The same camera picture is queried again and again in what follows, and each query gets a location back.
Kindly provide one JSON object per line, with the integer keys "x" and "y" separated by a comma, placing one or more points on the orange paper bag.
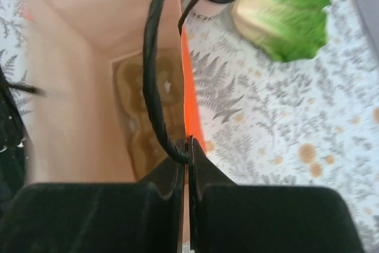
{"x": 77, "y": 134}

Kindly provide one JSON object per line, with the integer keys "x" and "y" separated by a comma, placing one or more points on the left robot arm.
{"x": 14, "y": 139}

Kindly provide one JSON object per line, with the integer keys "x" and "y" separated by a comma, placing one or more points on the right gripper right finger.
{"x": 227, "y": 217}

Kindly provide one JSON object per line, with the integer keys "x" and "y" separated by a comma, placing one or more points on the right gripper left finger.
{"x": 143, "y": 216}

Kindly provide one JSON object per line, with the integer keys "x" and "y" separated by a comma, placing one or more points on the floral table mat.
{"x": 311, "y": 122}

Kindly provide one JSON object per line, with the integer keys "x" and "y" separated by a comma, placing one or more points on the loose green lettuce head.
{"x": 285, "y": 30}

